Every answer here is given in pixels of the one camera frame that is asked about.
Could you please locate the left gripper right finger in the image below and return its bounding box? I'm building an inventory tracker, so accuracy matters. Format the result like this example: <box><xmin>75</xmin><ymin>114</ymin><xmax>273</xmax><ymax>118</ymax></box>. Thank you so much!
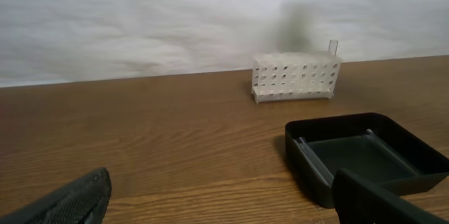
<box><xmin>331</xmin><ymin>167</ymin><xmax>449</xmax><ymax>224</ymax></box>

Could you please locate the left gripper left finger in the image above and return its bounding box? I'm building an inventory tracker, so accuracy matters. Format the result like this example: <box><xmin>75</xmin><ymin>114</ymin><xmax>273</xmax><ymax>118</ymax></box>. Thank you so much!
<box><xmin>0</xmin><ymin>166</ymin><xmax>113</xmax><ymax>224</ymax></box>

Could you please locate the clear test tube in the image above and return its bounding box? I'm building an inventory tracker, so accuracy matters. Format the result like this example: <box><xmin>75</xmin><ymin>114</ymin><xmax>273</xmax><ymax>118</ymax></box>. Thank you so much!
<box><xmin>363</xmin><ymin>128</ymin><xmax>424</xmax><ymax>178</ymax></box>
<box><xmin>293</xmin><ymin>136</ymin><xmax>336</xmax><ymax>187</ymax></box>
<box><xmin>328</xmin><ymin>39</ymin><xmax>340</xmax><ymax>58</ymax></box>

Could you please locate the black tray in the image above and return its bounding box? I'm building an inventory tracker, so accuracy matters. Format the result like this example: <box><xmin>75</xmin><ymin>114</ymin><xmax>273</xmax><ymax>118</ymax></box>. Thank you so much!
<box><xmin>284</xmin><ymin>112</ymin><xmax>449</xmax><ymax>209</ymax></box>

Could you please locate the white test tube rack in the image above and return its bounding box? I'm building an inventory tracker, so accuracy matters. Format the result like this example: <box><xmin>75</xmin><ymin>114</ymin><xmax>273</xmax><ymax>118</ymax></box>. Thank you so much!
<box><xmin>250</xmin><ymin>51</ymin><xmax>342</xmax><ymax>105</ymax></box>

